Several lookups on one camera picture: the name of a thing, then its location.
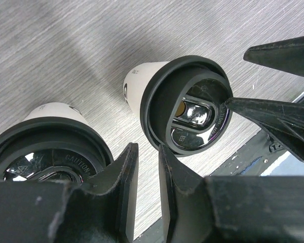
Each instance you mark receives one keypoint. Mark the white paper cup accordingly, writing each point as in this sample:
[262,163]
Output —
[56,109]
[136,81]

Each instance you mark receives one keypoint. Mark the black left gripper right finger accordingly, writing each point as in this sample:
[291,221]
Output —
[228,208]

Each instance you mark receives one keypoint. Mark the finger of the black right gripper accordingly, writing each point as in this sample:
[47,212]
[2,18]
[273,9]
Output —
[285,55]
[283,121]

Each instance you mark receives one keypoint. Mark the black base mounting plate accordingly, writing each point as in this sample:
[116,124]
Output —
[256,155]

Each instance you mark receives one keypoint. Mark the black cup lid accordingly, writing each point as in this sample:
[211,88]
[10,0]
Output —
[183,105]
[48,147]

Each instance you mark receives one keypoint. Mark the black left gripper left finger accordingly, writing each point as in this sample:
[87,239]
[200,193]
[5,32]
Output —
[60,211]

